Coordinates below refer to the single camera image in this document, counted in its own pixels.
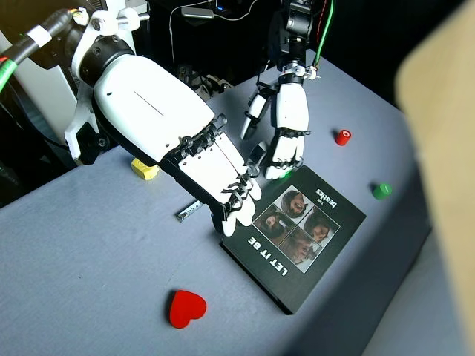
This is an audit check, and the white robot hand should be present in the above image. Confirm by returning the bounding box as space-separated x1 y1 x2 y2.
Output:
92 54 263 237
240 82 312 181

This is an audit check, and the black hardcover book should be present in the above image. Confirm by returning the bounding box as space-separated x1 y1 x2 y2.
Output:
220 165 367 315

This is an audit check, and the red cylinder block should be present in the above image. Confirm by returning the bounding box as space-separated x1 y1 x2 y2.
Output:
334 128 353 147

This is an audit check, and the yellow block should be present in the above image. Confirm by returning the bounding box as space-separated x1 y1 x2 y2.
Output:
131 157 161 182

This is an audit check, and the white robot body panel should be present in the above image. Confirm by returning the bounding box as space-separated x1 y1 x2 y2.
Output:
0 29 98 156

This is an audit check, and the grey power adapter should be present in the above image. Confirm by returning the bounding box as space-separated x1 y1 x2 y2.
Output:
180 7 215 20

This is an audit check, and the green cylinder block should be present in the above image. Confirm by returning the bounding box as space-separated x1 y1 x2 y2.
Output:
372 182 393 201

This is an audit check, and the beige blurred panel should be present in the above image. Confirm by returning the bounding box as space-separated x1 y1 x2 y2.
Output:
395 0 475 260

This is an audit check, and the grey table cloth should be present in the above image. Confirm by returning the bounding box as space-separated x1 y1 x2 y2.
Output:
0 55 433 356

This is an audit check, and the red heart block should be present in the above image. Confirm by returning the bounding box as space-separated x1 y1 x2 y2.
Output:
166 289 208 329

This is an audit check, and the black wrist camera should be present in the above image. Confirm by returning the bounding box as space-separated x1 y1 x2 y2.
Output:
76 131 111 167

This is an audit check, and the thin white cable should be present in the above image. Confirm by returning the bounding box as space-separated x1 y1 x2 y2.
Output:
168 0 263 73

